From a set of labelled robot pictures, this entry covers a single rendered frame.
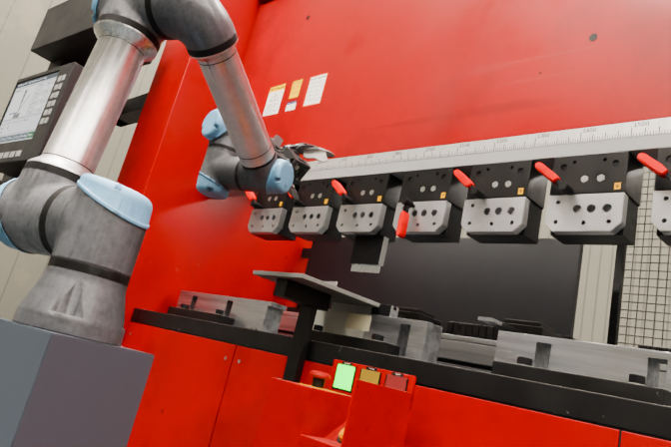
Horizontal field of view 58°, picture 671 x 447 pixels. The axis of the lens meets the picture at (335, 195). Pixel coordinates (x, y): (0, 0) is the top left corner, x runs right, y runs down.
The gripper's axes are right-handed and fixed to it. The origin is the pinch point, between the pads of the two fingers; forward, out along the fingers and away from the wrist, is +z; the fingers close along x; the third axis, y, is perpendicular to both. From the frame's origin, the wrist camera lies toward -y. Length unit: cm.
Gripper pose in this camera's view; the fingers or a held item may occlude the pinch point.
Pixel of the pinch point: (316, 176)
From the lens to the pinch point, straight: 161.3
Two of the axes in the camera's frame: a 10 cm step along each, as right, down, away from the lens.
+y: 3.9, 5.7, -7.2
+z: 6.7, 3.6, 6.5
